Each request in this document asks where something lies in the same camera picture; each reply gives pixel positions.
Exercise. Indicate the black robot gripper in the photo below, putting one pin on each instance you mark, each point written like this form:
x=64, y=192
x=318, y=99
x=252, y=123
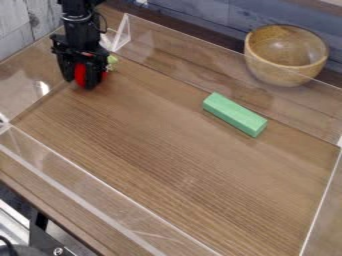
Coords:
x=77, y=46

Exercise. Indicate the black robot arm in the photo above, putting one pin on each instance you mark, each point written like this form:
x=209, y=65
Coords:
x=78, y=7

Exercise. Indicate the green rectangular block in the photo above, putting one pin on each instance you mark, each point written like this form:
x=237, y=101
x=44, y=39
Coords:
x=233, y=114

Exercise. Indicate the black metal table frame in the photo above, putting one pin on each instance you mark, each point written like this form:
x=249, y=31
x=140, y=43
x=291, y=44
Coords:
x=28, y=233

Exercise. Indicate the clear acrylic tray wall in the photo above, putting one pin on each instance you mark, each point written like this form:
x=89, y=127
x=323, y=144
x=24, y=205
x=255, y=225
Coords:
x=147, y=176

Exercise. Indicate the clear acrylic corner bracket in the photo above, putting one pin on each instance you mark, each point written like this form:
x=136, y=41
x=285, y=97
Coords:
x=116, y=38

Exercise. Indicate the red plush strawberry toy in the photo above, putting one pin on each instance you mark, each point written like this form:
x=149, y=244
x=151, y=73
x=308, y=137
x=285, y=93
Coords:
x=106, y=65

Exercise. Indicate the wooden bowl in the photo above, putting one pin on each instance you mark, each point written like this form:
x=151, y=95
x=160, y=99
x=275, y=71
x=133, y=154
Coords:
x=284, y=55

